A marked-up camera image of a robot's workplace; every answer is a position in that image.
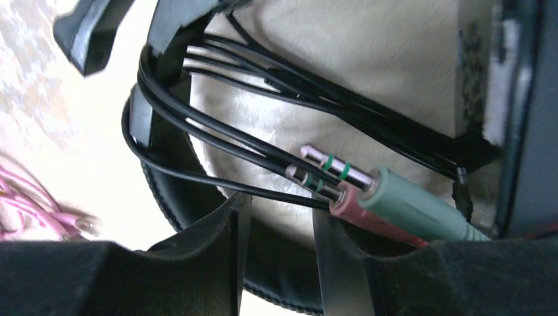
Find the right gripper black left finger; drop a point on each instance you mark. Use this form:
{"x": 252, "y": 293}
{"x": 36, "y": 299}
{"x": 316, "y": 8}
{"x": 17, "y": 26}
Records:
{"x": 198, "y": 271}

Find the black headphones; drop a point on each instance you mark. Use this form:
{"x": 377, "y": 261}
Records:
{"x": 370, "y": 111}

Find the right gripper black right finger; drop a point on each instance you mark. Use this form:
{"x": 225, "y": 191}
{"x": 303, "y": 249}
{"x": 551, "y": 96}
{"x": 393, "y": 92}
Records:
{"x": 364, "y": 274}

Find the pink headphones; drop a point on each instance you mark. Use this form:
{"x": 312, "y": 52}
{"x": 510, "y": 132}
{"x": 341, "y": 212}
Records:
{"x": 31, "y": 202}

